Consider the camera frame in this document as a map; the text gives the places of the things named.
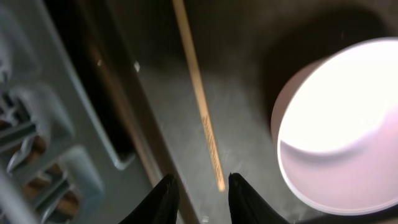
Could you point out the white bowl with food residue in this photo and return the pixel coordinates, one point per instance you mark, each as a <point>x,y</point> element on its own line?
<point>334,128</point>

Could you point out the dark brown serving tray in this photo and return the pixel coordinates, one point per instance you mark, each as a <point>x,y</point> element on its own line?
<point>130,58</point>

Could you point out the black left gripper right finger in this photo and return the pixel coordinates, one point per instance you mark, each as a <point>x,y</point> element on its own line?
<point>247,206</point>

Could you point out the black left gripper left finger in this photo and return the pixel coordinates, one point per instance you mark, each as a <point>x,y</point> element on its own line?
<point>160,206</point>

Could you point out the wooden chopstick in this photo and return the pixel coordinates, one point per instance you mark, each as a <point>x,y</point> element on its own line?
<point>195,74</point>

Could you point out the grey plastic dishwasher rack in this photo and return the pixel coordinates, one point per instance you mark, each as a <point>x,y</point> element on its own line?
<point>65,157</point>

